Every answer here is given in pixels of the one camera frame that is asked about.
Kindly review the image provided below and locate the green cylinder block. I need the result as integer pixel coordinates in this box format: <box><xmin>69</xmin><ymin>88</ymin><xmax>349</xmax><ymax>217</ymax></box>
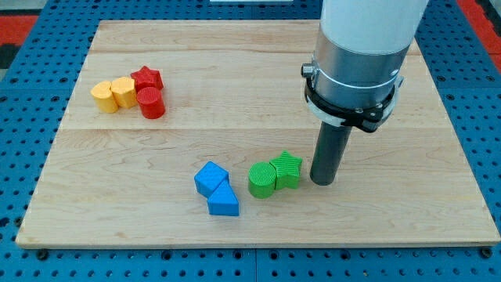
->
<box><xmin>248</xmin><ymin>162</ymin><xmax>276</xmax><ymax>199</ymax></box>

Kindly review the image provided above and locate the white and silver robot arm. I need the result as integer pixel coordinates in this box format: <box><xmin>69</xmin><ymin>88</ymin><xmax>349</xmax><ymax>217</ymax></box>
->
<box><xmin>301</xmin><ymin>0</ymin><xmax>428</xmax><ymax>132</ymax></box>

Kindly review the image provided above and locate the blue cube block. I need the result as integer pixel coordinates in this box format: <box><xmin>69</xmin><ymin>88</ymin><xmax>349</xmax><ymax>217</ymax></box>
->
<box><xmin>194</xmin><ymin>161</ymin><xmax>229</xmax><ymax>198</ymax></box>

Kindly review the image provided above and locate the red star block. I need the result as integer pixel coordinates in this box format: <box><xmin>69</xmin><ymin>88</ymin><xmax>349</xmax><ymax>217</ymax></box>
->
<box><xmin>131</xmin><ymin>66</ymin><xmax>164</xmax><ymax>91</ymax></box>

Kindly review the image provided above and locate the green star block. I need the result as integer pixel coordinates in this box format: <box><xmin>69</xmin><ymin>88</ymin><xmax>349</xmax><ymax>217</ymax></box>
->
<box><xmin>269</xmin><ymin>150</ymin><xmax>302</xmax><ymax>190</ymax></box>

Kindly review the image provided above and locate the red cylinder block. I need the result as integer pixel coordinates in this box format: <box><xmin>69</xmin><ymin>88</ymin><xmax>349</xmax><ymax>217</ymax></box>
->
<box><xmin>136</xmin><ymin>87</ymin><xmax>165</xmax><ymax>119</ymax></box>

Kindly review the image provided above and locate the wooden board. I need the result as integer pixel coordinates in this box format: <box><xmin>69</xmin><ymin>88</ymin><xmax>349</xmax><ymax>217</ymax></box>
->
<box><xmin>16</xmin><ymin>20</ymin><xmax>500</xmax><ymax>249</ymax></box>

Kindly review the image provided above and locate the blue triangle block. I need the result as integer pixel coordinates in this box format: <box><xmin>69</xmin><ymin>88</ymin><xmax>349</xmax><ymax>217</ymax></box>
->
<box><xmin>207</xmin><ymin>180</ymin><xmax>240</xmax><ymax>216</ymax></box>

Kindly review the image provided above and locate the dark grey cylindrical pointer tool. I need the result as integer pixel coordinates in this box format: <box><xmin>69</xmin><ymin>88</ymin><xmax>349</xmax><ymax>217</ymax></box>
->
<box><xmin>310</xmin><ymin>122</ymin><xmax>351</xmax><ymax>186</ymax></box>

